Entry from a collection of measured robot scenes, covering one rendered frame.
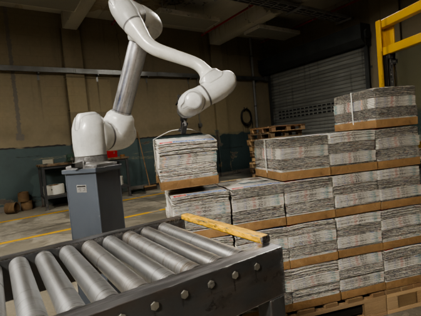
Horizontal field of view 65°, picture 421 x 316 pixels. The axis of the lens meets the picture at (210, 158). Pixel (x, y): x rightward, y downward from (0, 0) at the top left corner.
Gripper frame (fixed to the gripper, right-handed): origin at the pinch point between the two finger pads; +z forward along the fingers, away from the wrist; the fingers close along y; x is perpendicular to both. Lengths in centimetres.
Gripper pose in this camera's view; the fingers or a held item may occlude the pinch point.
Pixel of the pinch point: (179, 116)
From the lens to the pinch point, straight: 176.4
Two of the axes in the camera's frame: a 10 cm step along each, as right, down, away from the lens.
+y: 1.0, 9.9, -0.3
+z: -2.4, 0.5, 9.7
